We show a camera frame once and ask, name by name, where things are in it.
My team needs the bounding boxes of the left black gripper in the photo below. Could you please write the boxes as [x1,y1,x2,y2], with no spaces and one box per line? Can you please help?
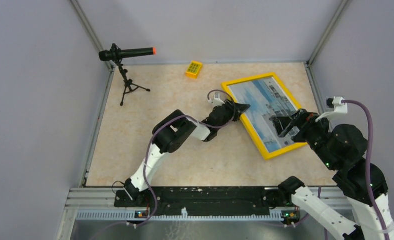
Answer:
[215,98,249,131]

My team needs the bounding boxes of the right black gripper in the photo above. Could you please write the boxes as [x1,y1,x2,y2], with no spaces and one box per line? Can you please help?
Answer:
[270,107,338,170]

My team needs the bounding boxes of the building and sky photo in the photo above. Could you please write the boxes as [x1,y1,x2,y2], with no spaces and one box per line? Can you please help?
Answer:
[227,77,299,154]

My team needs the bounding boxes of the wooden yellow picture frame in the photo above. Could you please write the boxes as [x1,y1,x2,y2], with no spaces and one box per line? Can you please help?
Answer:
[221,72,308,162]

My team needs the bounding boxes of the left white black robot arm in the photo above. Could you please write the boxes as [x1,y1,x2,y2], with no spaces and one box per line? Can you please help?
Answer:
[123,100,250,207]

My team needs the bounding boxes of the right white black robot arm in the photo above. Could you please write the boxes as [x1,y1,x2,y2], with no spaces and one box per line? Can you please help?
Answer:
[271,109,394,240]

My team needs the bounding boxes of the yellow green toy block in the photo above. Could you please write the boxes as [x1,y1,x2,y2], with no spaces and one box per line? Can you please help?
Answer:
[185,60,203,79]

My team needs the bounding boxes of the black microphone on tripod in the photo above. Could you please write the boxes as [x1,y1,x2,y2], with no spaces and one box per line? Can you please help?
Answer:
[98,43,156,107]

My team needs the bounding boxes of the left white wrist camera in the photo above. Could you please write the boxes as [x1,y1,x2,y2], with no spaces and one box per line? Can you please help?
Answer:
[207,92,225,107]

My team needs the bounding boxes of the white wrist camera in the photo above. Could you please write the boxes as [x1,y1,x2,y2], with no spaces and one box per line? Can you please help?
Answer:
[207,92,225,107]
[315,96,348,123]

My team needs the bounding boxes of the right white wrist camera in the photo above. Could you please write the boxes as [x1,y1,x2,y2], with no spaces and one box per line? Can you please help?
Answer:
[315,96,348,123]

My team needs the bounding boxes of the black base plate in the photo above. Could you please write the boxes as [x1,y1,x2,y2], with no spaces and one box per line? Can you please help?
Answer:
[114,186,292,217]

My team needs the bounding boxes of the aluminium front rail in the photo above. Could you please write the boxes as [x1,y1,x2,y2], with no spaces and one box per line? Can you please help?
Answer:
[57,187,354,240]

